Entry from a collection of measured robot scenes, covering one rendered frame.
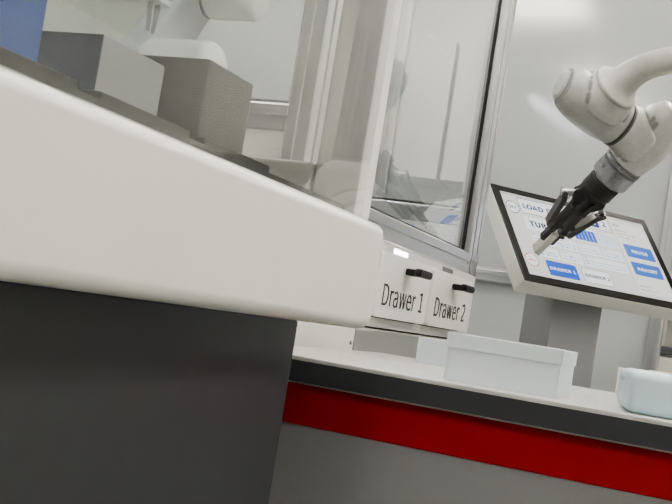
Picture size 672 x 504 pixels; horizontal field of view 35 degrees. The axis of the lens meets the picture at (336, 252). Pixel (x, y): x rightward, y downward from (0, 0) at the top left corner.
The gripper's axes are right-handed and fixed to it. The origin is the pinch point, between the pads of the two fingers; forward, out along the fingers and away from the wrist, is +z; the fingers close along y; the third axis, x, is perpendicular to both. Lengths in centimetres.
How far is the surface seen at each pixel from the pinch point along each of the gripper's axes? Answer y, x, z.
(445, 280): 28.9, 30.0, 3.4
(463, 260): 19.3, 13.0, 7.5
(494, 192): 4.6, -25.0, 8.5
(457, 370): 66, 110, -38
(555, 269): -11.8, -6.2, 8.6
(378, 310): 51, 60, -4
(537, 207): -8.2, -26.5, 6.7
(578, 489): 56, 124, -42
